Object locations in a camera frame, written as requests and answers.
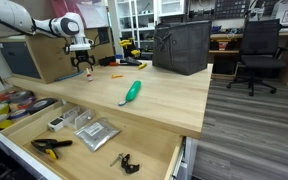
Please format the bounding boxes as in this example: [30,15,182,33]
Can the white digital timer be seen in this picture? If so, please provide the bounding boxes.
[47,116,66,133]

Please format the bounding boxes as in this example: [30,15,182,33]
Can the yellow black clamps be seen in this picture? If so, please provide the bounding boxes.
[118,38,142,59]

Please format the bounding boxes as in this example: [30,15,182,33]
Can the black tool orange grip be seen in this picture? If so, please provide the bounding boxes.
[108,57,143,67]

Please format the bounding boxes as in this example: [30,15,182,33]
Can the white shelving unit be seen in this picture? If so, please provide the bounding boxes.
[107,0,188,56]

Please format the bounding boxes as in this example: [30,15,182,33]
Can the black fabric tote bag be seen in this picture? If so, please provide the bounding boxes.
[152,20,213,76]

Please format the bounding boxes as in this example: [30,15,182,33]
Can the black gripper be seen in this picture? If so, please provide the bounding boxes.
[70,50,97,72]

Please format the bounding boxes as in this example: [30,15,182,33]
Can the red thin tape roll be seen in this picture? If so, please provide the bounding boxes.
[16,99,35,110]

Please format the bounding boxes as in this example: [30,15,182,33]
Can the small red white box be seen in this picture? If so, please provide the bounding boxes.
[217,39,230,52]

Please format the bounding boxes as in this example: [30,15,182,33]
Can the large grey duct tape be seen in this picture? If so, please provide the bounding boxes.
[8,90,35,104]

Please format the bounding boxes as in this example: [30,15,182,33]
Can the dark wall tool panel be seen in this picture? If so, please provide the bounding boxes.
[213,0,252,20]

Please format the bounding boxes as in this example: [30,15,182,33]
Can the blue thin tape roll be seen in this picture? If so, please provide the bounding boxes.
[8,109,30,120]

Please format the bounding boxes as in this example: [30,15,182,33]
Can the clear plastic box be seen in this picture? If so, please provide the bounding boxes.
[61,105,96,131]

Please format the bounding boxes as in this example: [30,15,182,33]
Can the blue strip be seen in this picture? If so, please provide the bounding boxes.
[54,69,85,83]

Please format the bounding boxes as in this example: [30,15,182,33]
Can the black clamp mount with screw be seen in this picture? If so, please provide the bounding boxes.
[109,152,141,175]

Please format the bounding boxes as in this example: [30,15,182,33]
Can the black box shaped tool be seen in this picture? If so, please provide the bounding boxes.
[98,55,117,67]

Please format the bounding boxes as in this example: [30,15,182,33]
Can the black mesh office chair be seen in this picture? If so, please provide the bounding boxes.
[226,18,288,98]

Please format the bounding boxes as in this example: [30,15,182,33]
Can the cardboard box with dark panel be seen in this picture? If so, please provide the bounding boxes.
[0,27,116,84]

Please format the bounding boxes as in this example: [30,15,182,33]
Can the red board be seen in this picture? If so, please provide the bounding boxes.
[50,0,110,30]

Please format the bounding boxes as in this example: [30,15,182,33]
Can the wooden tape drawer white front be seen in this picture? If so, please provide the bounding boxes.
[0,85,68,134]

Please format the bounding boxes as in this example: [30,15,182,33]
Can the large black tape roll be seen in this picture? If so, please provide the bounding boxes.
[27,97,58,114]

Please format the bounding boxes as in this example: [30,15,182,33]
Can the wooden tool drawer white front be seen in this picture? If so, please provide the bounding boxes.
[0,100,186,180]

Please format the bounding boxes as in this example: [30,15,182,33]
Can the silver foil bag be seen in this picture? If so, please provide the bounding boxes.
[73,117,122,153]

